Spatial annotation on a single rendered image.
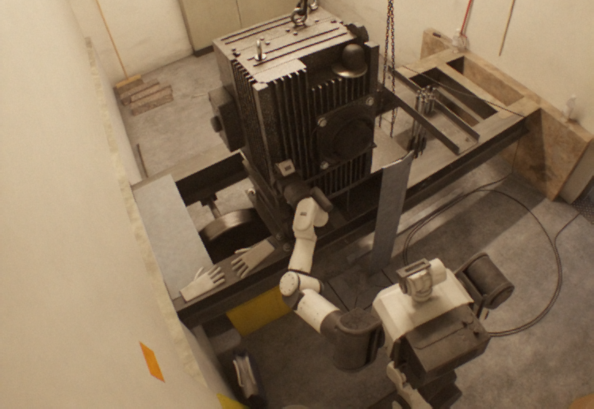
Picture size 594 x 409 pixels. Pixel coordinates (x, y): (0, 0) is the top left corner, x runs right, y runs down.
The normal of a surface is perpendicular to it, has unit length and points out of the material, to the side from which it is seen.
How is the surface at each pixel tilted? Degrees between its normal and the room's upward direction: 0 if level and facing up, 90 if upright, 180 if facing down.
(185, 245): 0
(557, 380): 0
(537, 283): 0
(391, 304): 11
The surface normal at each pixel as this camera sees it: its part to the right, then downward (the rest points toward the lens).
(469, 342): -0.18, -0.76
